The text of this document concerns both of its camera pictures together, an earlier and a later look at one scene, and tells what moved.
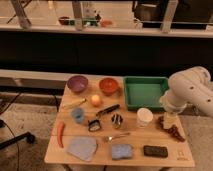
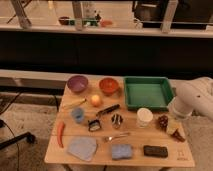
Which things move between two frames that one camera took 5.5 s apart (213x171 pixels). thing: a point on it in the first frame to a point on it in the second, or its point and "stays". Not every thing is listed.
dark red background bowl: (64, 20) stays
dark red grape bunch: (173, 130) stays
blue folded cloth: (82, 147) stays
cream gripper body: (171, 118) to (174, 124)
